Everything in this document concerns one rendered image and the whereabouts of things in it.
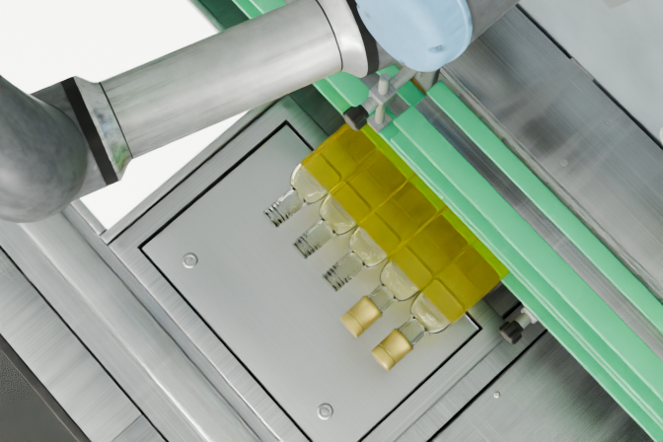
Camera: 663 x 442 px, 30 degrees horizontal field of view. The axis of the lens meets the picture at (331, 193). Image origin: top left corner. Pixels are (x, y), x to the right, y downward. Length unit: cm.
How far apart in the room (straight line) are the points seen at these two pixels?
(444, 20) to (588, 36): 38
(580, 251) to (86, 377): 72
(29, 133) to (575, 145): 69
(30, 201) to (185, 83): 21
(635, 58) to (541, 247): 25
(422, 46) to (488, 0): 7
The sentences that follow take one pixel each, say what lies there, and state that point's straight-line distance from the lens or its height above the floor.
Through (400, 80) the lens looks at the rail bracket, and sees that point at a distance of 151.
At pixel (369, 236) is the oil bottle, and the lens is 158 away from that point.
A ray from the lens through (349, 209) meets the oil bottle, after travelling 159.
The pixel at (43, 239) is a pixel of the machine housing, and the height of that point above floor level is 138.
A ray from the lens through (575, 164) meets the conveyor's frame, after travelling 150.
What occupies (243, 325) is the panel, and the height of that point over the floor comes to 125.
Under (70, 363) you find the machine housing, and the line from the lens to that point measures 179.
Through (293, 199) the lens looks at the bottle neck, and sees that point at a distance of 161.
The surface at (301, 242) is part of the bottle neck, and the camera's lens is 159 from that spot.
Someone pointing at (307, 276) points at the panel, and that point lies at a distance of 173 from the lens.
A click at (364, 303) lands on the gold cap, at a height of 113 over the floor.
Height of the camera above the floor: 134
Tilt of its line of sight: 10 degrees down
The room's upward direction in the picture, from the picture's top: 131 degrees counter-clockwise
